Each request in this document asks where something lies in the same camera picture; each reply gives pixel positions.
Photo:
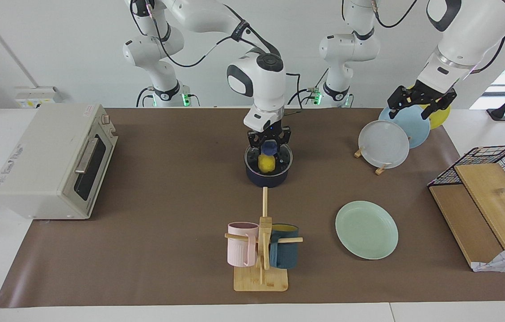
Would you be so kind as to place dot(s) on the brown table mat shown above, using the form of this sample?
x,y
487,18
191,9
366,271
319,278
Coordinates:
x,y
145,250

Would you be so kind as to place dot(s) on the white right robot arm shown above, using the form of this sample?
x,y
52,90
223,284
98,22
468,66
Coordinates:
x,y
266,85

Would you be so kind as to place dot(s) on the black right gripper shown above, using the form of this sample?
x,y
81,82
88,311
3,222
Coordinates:
x,y
270,136

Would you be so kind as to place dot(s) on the beige toaster oven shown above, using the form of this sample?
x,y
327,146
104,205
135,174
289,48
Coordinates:
x,y
42,156

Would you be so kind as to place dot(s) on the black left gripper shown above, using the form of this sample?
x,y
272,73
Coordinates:
x,y
431,96

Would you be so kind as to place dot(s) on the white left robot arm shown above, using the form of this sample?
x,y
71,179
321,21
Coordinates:
x,y
467,36

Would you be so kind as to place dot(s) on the glass lid blue knob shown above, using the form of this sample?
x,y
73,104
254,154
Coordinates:
x,y
284,161

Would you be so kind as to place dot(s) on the yellow potato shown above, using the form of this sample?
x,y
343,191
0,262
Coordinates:
x,y
267,164

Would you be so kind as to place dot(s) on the grey plate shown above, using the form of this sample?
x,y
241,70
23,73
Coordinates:
x,y
384,145

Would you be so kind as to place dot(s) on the yellow plate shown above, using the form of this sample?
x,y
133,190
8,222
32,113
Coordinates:
x,y
441,117

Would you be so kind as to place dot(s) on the wooden plate rack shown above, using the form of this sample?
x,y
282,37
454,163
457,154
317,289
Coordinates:
x,y
382,169

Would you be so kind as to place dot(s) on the dark teal mug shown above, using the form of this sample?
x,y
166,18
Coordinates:
x,y
284,257

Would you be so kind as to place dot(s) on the wooden mug tree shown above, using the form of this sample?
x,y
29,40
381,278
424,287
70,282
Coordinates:
x,y
261,279

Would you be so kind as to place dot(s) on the pale green plate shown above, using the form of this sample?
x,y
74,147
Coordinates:
x,y
366,230

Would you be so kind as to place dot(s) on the pink ribbed mug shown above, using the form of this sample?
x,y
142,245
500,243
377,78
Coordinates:
x,y
240,250

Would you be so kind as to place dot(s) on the light blue plate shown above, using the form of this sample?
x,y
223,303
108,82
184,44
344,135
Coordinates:
x,y
413,129

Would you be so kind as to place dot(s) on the white wall socket box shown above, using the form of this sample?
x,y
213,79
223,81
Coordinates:
x,y
38,96

